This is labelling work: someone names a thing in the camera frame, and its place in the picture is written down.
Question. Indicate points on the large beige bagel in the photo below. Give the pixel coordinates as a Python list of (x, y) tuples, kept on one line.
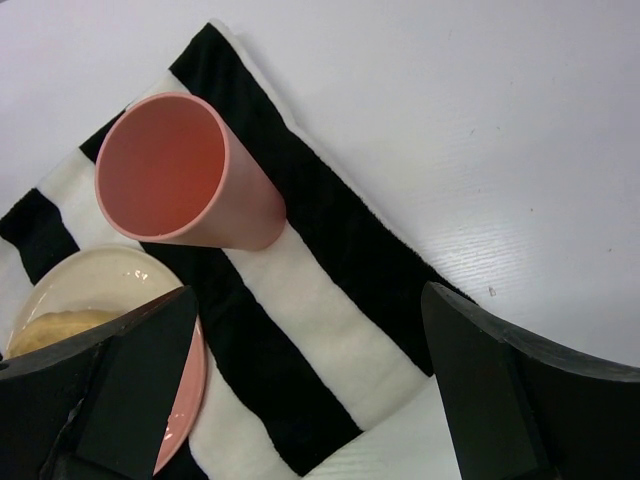
[(53, 327)]

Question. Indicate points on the black white striped placemat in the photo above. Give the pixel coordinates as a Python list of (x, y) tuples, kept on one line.
[(314, 340)]

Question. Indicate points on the pink plastic cup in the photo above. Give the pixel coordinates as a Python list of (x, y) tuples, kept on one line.
[(170, 170)]

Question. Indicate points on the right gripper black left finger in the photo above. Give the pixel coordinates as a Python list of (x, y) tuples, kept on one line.
[(96, 405)]

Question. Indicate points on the cream and pink plate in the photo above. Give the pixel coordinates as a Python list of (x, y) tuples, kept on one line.
[(118, 279)]

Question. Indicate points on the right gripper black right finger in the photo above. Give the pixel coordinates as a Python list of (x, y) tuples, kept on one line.
[(520, 406)]

